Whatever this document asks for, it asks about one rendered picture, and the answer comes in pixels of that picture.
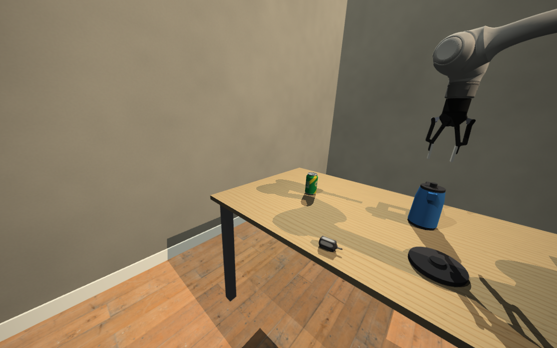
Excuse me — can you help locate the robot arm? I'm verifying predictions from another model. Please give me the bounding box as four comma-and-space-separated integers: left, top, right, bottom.
433, 9, 557, 99

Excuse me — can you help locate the green and yellow drink can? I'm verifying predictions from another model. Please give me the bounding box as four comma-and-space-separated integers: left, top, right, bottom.
305, 172, 318, 195

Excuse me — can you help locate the black round disc with center stud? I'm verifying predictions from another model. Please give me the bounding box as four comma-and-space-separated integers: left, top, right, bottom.
408, 246, 469, 287

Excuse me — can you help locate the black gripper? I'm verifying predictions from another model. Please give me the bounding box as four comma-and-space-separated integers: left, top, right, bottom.
426, 98, 476, 162

